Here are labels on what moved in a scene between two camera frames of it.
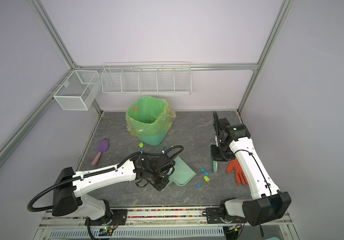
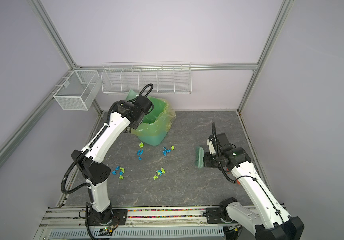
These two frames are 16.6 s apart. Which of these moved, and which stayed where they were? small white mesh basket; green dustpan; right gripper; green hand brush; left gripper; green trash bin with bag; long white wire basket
Moved: green hand brush; right gripper; left gripper; green dustpan
Stayed: small white mesh basket; green trash bin with bag; long white wire basket
